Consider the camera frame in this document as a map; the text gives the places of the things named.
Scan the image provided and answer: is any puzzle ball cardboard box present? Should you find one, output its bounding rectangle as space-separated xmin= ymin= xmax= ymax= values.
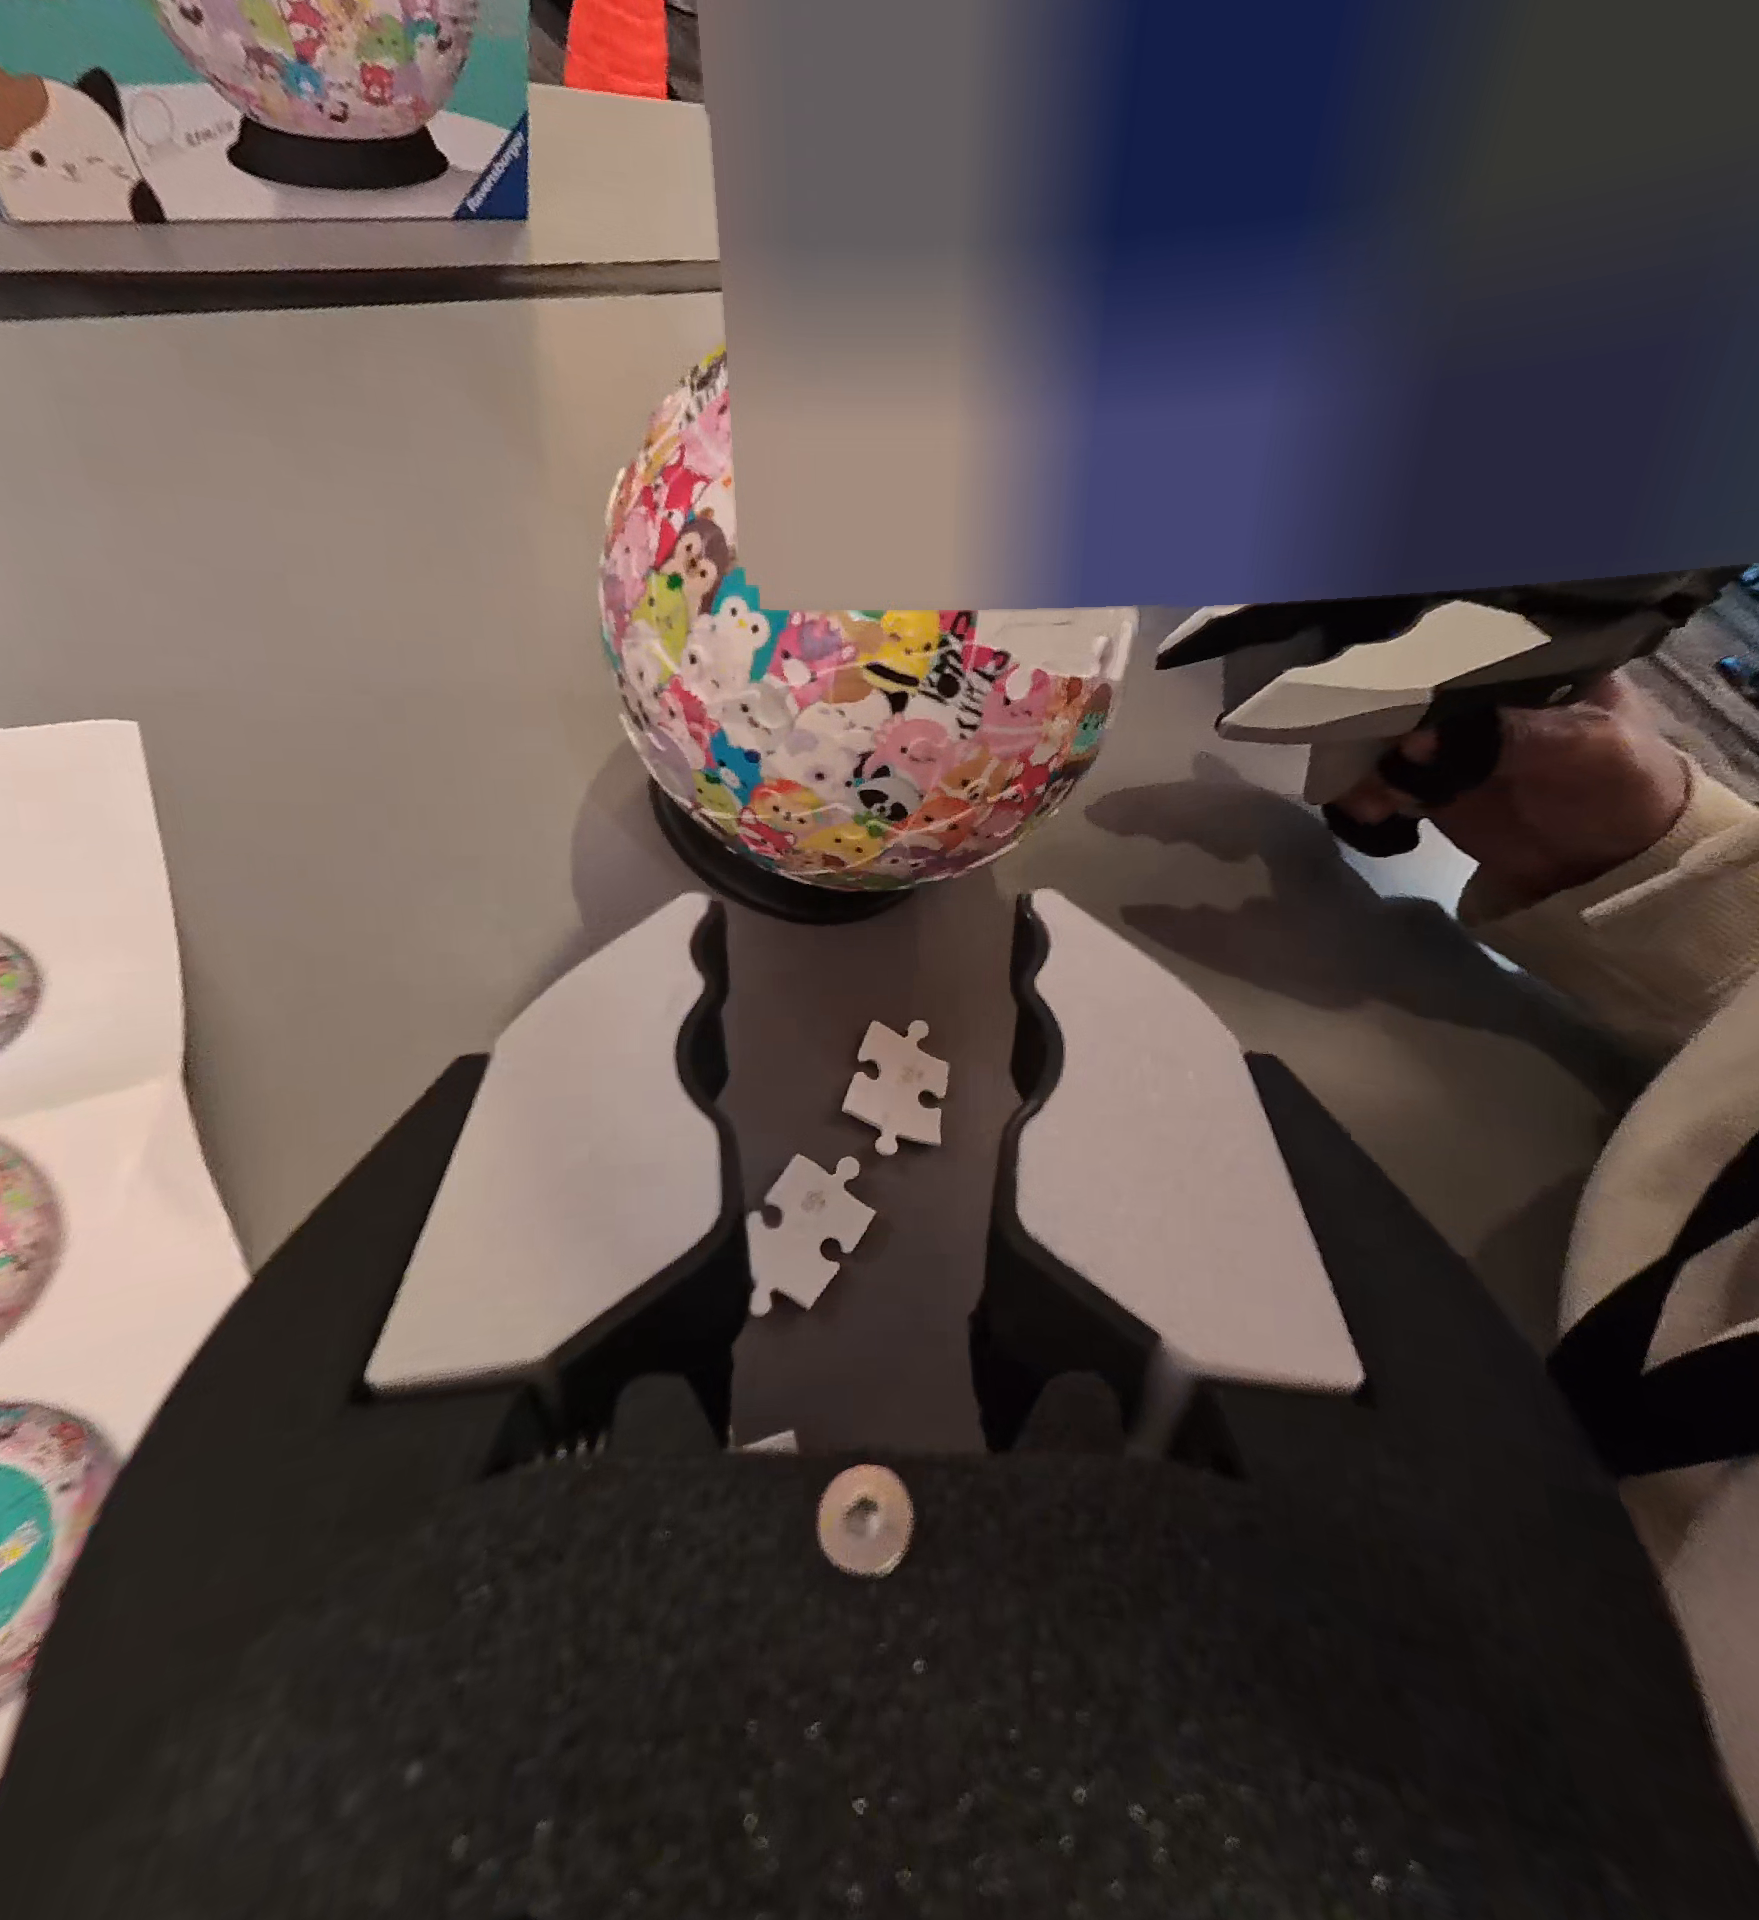
xmin=0 ymin=0 xmax=535 ymax=227

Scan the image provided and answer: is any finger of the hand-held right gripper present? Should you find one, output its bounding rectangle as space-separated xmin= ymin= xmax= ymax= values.
xmin=1213 ymin=620 xmax=1559 ymax=748
xmin=1154 ymin=597 xmax=1454 ymax=676

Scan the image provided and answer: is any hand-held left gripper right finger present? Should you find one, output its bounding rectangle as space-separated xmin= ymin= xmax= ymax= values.
xmin=967 ymin=887 xmax=1367 ymax=1456

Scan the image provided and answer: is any black body strap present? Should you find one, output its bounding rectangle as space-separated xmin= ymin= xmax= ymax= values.
xmin=1545 ymin=1102 xmax=1759 ymax=1482

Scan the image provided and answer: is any person's right forearm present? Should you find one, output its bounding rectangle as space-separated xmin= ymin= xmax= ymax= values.
xmin=1459 ymin=750 xmax=1759 ymax=1058

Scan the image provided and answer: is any puzzle instruction leaflet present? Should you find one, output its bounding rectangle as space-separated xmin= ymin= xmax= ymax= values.
xmin=0 ymin=720 xmax=253 ymax=1761

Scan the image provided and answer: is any person's right hand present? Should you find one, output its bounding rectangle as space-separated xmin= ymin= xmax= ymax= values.
xmin=1418 ymin=682 xmax=1694 ymax=918

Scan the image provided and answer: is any black ball stand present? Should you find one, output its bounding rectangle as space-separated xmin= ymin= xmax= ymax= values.
xmin=649 ymin=781 xmax=1004 ymax=928

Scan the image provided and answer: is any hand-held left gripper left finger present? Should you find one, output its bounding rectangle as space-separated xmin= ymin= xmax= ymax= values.
xmin=360 ymin=892 xmax=751 ymax=1455

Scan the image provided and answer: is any orange safety cone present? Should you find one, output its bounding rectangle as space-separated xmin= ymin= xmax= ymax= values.
xmin=564 ymin=0 xmax=673 ymax=102

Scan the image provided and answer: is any colourful puzzle ball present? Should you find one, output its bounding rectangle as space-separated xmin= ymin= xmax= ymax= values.
xmin=597 ymin=348 xmax=1140 ymax=889

